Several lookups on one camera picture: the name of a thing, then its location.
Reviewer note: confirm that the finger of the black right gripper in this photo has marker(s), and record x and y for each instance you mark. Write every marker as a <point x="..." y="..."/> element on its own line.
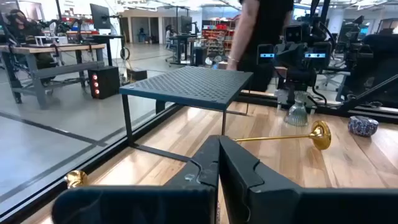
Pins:
<point x="286" y="57"/>
<point x="298" y="57"/>

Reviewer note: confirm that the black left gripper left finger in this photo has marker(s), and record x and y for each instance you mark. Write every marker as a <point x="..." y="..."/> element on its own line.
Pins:
<point x="202" y="168"/>

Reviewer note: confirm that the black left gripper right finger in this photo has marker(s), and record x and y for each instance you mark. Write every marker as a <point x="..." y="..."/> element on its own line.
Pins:
<point x="242" y="174"/>

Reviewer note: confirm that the clear ribbed glass candle holder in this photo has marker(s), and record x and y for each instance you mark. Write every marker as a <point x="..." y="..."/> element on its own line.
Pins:
<point x="297" y="115"/>

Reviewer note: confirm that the tall gold candlestick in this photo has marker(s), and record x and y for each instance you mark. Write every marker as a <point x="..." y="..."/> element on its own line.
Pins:
<point x="76" y="179"/>
<point x="321" y="137"/>

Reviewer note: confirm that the blue mosaic candle holder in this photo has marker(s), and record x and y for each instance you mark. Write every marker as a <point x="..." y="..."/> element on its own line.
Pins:
<point x="362" y="126"/>

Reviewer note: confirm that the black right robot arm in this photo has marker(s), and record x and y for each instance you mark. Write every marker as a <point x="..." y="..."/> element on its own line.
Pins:
<point x="300" y="79"/>

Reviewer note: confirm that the person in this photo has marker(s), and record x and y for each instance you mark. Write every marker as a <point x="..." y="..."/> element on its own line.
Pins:
<point x="267" y="18"/>
<point x="21" y="26"/>

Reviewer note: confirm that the black office chair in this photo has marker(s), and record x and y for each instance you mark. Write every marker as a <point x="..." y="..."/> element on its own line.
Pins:
<point x="376" y="62"/>

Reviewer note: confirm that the shelving with red bins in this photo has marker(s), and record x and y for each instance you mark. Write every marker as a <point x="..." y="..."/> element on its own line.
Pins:
<point x="219" y="34"/>

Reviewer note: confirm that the black perforated metal shelf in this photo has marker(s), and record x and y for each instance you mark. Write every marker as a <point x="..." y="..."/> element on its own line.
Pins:
<point x="186" y="84"/>

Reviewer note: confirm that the black desk with monitor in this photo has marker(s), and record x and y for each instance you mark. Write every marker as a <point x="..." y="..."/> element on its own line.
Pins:
<point x="186" y="37"/>

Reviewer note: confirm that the small black box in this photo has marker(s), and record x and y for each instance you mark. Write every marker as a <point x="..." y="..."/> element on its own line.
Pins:
<point x="136" y="75"/>

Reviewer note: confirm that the black computer tower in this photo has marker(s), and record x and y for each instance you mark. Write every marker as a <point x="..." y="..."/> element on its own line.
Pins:
<point x="104" y="82"/>

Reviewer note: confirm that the black monitor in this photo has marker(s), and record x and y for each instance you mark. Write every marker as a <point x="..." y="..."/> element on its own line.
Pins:
<point x="100" y="15"/>

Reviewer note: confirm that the wooden top workbench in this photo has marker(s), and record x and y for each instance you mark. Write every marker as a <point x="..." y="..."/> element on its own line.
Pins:
<point x="46" y="48"/>

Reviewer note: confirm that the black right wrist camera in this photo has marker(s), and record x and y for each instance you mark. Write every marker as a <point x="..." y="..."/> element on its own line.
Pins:
<point x="293" y="33"/>

